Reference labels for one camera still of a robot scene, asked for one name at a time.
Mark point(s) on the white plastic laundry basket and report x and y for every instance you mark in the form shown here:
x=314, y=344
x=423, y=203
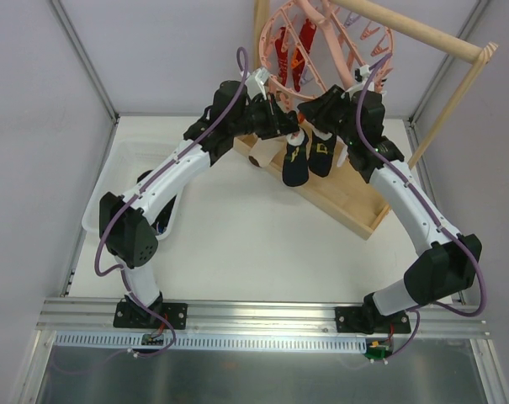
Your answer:
x=130, y=161

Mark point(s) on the santa pattern sock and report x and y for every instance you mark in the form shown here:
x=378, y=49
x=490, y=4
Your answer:
x=321, y=153

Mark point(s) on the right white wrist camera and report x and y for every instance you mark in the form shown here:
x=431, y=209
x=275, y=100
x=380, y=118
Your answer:
x=365, y=78

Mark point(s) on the navy green striped sock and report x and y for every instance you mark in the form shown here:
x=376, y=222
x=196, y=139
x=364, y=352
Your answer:
x=295, y=171

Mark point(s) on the green circuit board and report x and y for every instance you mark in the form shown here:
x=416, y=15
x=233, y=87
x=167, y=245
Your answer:
x=378, y=350

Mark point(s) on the purple clothes peg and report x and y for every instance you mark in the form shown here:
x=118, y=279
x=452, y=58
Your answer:
x=351, y=19

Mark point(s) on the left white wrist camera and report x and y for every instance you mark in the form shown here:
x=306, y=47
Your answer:
x=256, y=82

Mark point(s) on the wooden hanging frame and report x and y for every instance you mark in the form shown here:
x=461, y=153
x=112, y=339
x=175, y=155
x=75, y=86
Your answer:
x=456, y=48

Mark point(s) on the aluminium mounting rail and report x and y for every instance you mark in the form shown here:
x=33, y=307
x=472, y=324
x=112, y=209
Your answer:
x=246, y=326

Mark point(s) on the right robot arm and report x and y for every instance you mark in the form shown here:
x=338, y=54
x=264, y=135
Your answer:
x=447, y=260

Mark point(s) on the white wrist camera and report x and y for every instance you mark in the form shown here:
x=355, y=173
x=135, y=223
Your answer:
x=365, y=78
x=256, y=82

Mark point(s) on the cream sock brown toe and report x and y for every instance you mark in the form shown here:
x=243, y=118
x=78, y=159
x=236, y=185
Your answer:
x=264, y=151

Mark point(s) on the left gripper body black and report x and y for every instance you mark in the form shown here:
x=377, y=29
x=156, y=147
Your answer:
x=273, y=119

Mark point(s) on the pink round clip hanger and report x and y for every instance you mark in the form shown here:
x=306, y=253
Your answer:
x=335, y=53

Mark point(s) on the white sock black stripes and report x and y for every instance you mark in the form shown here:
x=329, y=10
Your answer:
x=342, y=157

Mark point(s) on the black white patterned sock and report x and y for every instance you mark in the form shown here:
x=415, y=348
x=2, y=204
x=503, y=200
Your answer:
x=161, y=227

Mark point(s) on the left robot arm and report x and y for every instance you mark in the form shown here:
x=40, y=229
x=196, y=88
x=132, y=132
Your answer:
x=127, y=222

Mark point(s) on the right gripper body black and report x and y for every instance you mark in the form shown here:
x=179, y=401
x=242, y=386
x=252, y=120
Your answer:
x=321, y=112

